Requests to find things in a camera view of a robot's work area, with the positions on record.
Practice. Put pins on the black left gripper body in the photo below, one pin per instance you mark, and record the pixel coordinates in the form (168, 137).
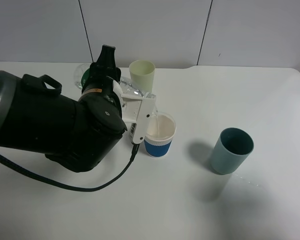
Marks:
(100, 81)

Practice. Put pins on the pale green plastic cup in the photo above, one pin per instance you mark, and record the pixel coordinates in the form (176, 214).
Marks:
(142, 73)

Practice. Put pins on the clear green-label water bottle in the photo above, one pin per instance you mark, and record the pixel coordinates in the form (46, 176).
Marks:
(81, 74)

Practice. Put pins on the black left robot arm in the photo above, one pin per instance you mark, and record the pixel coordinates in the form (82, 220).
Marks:
(36, 117)

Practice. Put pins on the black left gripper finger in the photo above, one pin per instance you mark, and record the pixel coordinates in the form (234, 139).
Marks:
(107, 57)

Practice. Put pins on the teal plastic cup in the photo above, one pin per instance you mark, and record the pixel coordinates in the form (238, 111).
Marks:
(231, 149)

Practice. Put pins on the white blue-sleeve paper cup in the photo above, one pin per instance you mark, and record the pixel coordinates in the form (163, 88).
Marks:
(159, 135)

